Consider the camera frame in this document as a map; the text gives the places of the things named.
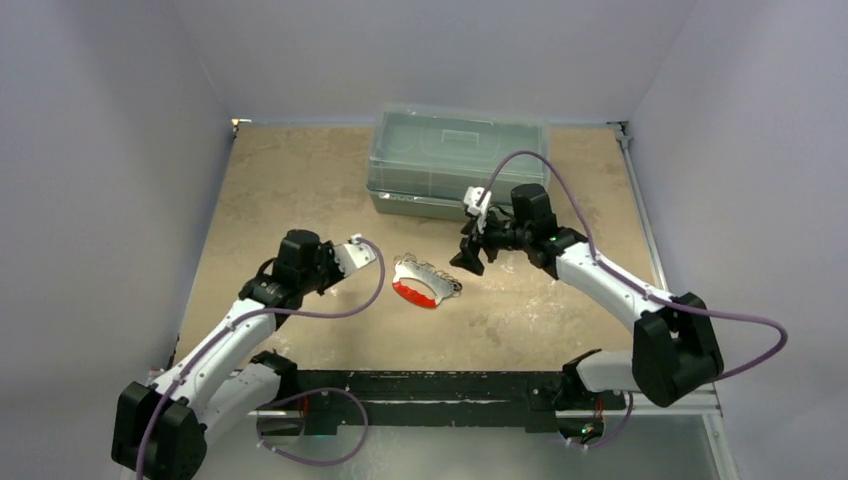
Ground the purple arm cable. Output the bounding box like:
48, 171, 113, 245
134, 237, 387, 480
483, 150, 790, 382

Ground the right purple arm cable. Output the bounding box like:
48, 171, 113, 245
483, 150, 790, 382

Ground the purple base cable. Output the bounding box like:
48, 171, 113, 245
255, 387, 370, 468
564, 390, 636, 452

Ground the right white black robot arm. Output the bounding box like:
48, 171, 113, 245
450, 184, 724, 407

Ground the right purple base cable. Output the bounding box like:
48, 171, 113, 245
564, 390, 636, 452

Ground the clear lidded grey storage box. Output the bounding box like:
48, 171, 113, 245
365, 104, 550, 222

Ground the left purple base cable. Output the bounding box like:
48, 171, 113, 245
255, 387, 370, 468

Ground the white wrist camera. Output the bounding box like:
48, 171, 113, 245
332, 234, 377, 277
463, 186, 492, 218

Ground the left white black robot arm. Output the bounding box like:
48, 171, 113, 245
111, 230, 377, 479

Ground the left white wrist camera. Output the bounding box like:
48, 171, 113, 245
332, 234, 377, 277

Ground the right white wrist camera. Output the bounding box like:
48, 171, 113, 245
463, 186, 492, 218

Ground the aluminium frame rail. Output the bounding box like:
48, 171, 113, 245
119, 121, 723, 480

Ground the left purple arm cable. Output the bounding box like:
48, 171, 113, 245
134, 237, 387, 480

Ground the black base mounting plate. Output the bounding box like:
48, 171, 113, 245
271, 369, 627, 435

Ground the red handled metal key tool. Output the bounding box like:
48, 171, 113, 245
391, 253, 463, 309

